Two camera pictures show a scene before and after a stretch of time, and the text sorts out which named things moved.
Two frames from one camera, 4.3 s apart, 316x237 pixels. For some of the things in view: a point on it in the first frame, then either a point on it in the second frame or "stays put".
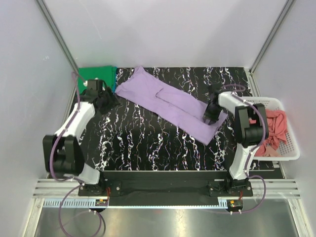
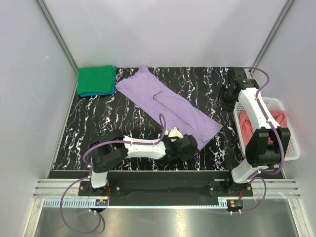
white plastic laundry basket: (290, 151) stays put
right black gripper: (211, 114) to (225, 99)
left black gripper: (106, 99) to (190, 144)
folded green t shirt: (107, 73) stays put
